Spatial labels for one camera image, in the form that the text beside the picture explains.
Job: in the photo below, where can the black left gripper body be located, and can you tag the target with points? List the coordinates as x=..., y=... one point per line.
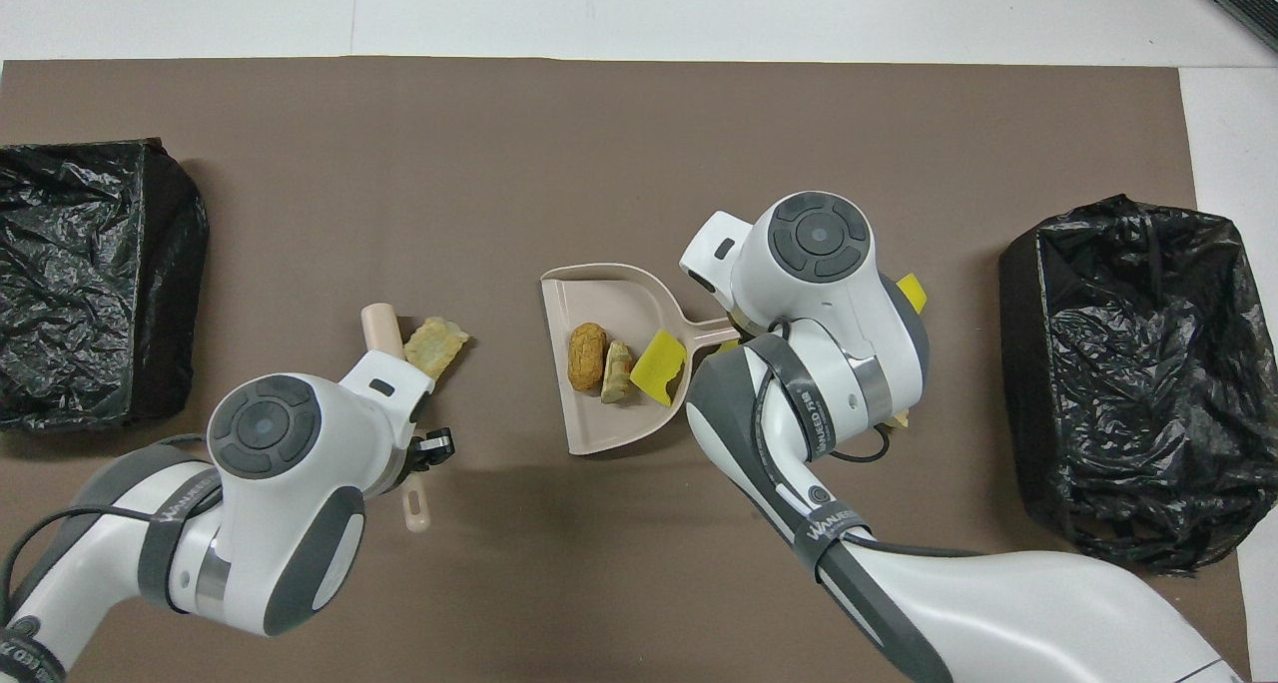
x=437, y=445

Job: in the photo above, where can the large beige bread chunk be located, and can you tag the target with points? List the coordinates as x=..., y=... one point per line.
x=439, y=343

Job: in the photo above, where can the beige hand brush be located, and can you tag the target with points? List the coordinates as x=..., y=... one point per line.
x=381, y=329

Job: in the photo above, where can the beige plastic dustpan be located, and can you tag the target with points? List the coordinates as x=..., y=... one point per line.
x=609, y=423

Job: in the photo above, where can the brown bread roll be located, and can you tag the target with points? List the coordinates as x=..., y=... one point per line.
x=586, y=356

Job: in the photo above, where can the small beige bread chunk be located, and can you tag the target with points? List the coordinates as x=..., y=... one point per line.
x=616, y=371

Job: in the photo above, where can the notched yellow sponge piece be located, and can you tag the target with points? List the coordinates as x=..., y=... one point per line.
x=659, y=363

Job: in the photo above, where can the large yellow sponge piece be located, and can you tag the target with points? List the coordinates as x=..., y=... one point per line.
x=912, y=292

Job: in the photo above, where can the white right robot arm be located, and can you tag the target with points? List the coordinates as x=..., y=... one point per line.
x=819, y=304

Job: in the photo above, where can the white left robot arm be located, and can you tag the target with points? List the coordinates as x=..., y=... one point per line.
x=270, y=483

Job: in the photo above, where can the bin with black bag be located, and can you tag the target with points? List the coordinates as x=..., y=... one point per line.
x=80, y=284
x=1148, y=383

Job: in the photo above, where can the brown paper mat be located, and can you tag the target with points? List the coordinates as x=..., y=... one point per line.
x=399, y=164

